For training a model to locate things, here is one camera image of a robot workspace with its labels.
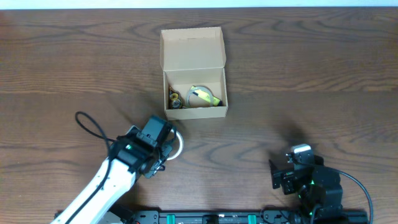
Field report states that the cardboard box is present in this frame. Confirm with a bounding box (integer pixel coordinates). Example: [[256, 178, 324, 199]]
[[160, 27, 228, 120]]

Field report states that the white tape roll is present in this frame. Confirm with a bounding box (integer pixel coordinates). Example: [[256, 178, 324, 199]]
[[167, 129, 184, 161]]

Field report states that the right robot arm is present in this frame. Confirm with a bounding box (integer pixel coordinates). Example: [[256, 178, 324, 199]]
[[269, 151, 343, 222]]

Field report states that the yellow black correction tape dispenser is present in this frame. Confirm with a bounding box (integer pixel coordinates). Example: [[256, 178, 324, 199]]
[[169, 86, 183, 110]]

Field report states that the clear tape roll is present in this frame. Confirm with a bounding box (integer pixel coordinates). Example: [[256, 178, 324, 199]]
[[185, 86, 214, 107]]

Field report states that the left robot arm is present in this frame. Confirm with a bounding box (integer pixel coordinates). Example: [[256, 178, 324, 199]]
[[52, 116, 183, 223]]

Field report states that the black aluminium mounting rail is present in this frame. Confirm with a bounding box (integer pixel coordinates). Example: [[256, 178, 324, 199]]
[[99, 210, 368, 224]]

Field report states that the yellow highlighter marker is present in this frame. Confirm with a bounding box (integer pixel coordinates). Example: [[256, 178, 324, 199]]
[[188, 86, 223, 106]]

